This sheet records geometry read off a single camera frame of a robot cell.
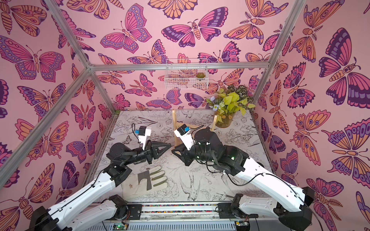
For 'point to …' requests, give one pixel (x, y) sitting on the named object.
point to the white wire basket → (189, 73)
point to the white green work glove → (144, 183)
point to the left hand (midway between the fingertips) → (170, 147)
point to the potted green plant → (229, 100)
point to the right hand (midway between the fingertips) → (174, 147)
